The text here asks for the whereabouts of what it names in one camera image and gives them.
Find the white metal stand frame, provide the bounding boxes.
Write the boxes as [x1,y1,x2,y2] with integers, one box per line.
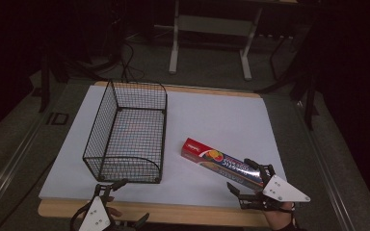
[168,0,265,82]

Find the red and blue foil box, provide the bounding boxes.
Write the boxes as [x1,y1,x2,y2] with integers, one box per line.
[180,137,266,193]

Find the person's left hand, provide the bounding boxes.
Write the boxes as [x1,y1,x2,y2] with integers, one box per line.
[104,195,123,223]

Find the black wire basket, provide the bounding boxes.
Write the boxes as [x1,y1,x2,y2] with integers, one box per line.
[82,78,169,185]

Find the metal floor rail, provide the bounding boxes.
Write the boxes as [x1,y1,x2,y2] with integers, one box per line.
[0,105,54,215]
[294,100,357,231]

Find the white paper sheet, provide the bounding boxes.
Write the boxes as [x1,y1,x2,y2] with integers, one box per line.
[38,84,288,209]

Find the dark tripod stand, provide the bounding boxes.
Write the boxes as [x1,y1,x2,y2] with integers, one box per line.
[255,28,321,131]

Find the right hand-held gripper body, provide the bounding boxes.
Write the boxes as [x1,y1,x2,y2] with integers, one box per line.
[238,164,312,212]

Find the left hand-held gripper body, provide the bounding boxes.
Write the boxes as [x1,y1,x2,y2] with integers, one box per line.
[78,183,137,231]

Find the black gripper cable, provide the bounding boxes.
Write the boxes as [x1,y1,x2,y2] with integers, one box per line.
[69,203,90,231]

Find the person's right hand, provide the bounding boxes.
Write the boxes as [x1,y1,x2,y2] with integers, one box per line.
[262,202,299,231]

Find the black floor bracket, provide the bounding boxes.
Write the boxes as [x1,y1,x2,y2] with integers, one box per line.
[45,112,69,126]

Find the black floor cables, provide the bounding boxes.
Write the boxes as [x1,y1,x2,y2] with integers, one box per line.
[109,18,145,83]

